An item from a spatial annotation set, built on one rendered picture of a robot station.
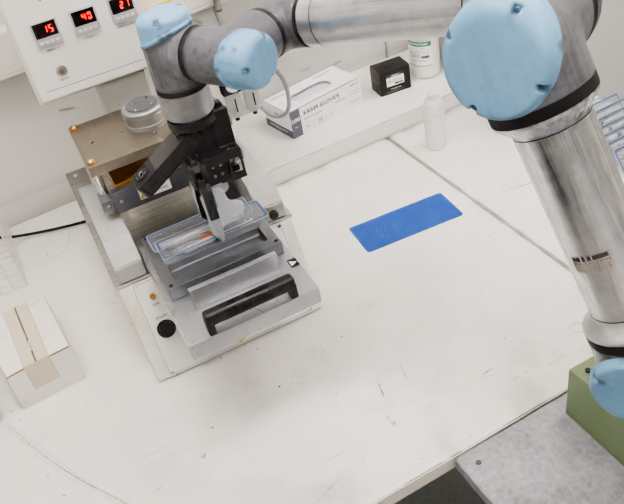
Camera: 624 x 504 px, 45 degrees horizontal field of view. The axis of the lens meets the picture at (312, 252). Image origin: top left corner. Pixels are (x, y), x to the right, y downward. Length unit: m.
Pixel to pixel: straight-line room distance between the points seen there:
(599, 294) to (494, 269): 0.64
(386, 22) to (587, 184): 0.33
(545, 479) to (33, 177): 1.37
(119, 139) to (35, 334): 0.40
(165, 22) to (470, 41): 0.44
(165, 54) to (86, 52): 0.49
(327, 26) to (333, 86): 0.94
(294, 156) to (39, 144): 0.62
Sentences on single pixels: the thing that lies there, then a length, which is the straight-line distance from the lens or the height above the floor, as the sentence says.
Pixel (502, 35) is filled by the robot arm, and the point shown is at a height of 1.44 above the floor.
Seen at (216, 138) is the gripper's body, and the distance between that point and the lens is 1.14.
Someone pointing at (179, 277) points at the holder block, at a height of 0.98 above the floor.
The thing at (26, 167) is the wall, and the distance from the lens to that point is 1.97.
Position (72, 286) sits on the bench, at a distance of 1.73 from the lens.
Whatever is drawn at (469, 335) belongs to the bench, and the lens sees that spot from 1.38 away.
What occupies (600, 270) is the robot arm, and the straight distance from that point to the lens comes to 0.86.
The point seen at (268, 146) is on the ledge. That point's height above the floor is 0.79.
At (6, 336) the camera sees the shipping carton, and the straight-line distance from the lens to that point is 1.53.
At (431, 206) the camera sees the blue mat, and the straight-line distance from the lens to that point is 1.68.
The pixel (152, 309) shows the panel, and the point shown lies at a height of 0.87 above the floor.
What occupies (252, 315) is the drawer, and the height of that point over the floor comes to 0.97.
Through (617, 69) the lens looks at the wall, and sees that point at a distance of 2.95.
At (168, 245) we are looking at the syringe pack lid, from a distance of 1.23.
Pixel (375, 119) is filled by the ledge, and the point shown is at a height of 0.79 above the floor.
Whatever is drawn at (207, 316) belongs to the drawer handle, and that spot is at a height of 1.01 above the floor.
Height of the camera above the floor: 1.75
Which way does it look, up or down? 39 degrees down
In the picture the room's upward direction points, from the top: 12 degrees counter-clockwise
